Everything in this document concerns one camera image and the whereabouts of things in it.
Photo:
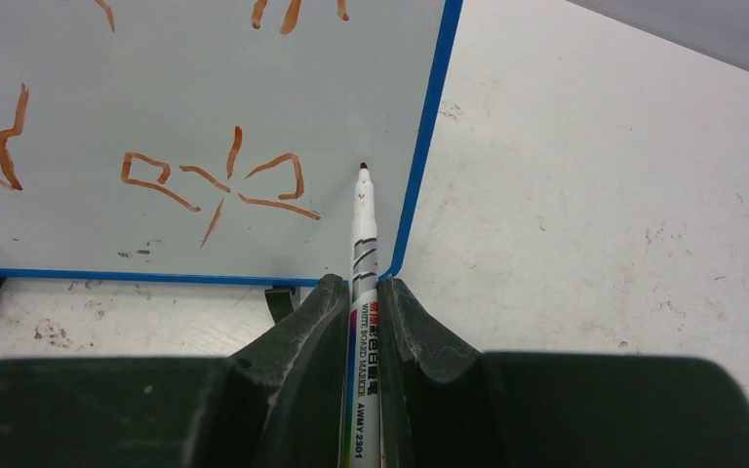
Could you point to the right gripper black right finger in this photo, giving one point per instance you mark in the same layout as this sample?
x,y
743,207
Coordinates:
x,y
446,404

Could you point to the red capped whiteboard marker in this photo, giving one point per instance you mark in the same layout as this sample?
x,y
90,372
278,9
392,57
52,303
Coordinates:
x,y
360,444

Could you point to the blue framed whiteboard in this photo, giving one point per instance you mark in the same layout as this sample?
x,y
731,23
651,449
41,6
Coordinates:
x,y
213,142

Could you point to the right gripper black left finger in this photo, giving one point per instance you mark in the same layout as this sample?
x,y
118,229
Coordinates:
x,y
274,403

